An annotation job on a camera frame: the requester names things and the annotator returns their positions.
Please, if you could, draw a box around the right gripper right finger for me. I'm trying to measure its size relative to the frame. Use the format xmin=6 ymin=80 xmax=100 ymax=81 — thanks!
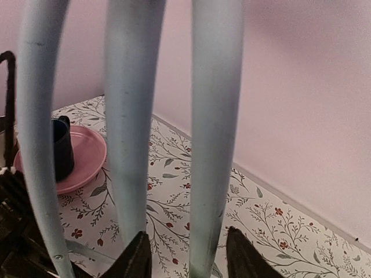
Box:
xmin=226 ymin=226 xmax=283 ymax=278

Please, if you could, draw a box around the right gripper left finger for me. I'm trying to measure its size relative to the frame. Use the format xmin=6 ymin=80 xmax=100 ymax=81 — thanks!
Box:
xmin=101 ymin=231 xmax=152 ymax=278

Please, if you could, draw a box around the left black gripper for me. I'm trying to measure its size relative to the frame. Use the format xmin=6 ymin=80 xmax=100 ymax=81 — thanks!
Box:
xmin=1 ymin=167 xmax=58 ymax=277

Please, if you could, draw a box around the white perforated music stand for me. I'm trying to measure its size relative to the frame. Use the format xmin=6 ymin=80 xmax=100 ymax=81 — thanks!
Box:
xmin=16 ymin=1 xmax=244 ymax=277

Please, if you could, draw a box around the floral table mat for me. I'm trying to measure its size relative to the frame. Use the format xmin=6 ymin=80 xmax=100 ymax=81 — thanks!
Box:
xmin=52 ymin=95 xmax=371 ymax=278

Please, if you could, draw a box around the dark blue mug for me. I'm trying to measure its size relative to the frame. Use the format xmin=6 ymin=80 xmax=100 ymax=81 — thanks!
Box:
xmin=52 ymin=115 xmax=75 ymax=182

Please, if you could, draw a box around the pink plate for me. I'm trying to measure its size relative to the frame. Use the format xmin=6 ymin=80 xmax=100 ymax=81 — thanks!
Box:
xmin=13 ymin=121 xmax=107 ymax=196

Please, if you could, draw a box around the white paper cup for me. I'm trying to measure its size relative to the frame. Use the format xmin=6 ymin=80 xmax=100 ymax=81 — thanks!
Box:
xmin=0 ymin=116 xmax=19 ymax=167

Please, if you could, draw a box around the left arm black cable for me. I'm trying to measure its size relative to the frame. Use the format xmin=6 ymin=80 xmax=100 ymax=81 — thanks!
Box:
xmin=0 ymin=50 xmax=18 ymax=169

